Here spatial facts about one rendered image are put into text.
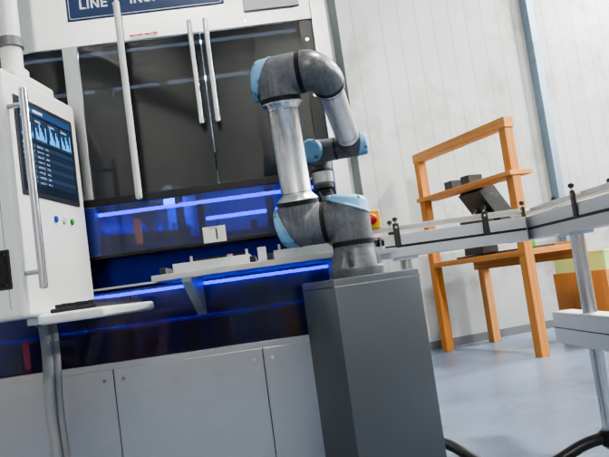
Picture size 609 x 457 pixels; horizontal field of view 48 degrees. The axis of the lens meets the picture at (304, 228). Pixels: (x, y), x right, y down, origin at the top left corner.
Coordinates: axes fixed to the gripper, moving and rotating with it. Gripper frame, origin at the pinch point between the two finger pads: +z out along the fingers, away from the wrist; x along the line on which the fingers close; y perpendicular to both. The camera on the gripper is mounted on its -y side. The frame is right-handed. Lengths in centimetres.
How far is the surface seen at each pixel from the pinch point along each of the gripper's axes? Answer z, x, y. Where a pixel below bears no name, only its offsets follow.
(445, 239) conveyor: 2, -48, 38
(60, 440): 52, 98, 6
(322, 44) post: -78, -9, 25
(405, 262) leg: 9, -31, 42
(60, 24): -99, 89, 25
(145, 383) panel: 39, 73, 28
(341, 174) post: -27.1, -9.4, 26.4
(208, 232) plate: -12, 43, 27
